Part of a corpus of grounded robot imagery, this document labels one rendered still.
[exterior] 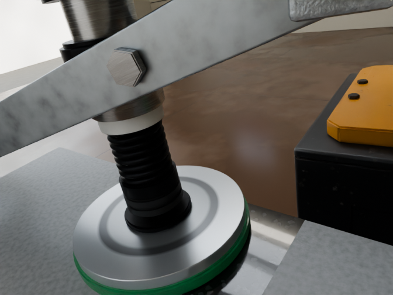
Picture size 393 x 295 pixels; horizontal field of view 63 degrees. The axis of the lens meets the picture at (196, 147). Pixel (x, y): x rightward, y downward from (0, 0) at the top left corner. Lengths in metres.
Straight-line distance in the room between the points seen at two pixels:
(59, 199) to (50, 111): 0.27
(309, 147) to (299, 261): 0.46
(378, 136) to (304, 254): 0.46
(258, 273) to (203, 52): 0.22
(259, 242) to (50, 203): 0.34
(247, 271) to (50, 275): 0.23
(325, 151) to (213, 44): 0.57
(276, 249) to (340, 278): 0.07
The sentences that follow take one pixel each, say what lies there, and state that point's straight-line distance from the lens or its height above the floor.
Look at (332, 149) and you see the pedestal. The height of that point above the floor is 0.74.
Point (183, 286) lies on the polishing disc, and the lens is 0.33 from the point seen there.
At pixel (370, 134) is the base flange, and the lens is 0.78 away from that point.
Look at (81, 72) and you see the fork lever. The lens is 0.28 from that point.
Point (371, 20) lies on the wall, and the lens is 6.34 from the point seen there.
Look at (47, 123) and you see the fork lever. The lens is 0.33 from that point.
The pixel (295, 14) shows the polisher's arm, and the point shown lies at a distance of 0.19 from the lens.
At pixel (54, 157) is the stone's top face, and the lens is 0.74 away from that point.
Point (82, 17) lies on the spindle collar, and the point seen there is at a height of 1.11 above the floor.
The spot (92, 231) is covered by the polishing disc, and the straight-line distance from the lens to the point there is 0.41.
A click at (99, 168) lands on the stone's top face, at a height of 0.85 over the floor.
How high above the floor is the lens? 1.11
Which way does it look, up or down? 26 degrees down
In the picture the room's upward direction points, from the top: 12 degrees counter-clockwise
